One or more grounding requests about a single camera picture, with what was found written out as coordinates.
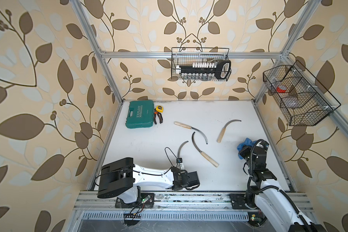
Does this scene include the blue grey microfiber rag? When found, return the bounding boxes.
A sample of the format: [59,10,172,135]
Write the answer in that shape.
[237,138,255,152]

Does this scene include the sickle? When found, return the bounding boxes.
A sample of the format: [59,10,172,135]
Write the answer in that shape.
[191,132,219,168]
[217,119,241,143]
[177,141,188,158]
[173,121,208,145]

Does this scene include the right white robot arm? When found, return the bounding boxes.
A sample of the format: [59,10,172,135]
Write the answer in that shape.
[237,138,326,232]

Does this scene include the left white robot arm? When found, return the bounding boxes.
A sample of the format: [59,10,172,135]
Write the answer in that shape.
[96,157,200,204]

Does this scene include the red item in basket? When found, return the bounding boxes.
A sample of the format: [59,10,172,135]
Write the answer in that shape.
[276,85,288,93]

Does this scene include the yellow tape measure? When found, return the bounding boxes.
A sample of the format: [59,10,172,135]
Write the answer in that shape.
[156,105,163,113]

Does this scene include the green plastic tool case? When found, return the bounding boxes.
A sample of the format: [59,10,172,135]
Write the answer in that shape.
[125,100,154,129]

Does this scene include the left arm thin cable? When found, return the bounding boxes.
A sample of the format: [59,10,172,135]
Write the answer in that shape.
[164,147,179,169]

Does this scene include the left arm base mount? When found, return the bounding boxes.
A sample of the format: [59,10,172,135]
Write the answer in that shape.
[115,193,155,209]

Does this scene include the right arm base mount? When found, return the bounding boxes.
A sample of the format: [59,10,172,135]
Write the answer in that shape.
[229,191,272,211]

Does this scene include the right black wire basket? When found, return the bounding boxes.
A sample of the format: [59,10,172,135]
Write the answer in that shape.
[263,60,341,126]

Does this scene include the black wire basket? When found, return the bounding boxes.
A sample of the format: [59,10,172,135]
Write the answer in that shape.
[263,60,341,126]
[171,47,232,82]

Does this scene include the rear black wire basket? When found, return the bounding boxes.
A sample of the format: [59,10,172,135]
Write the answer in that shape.
[171,47,232,82]

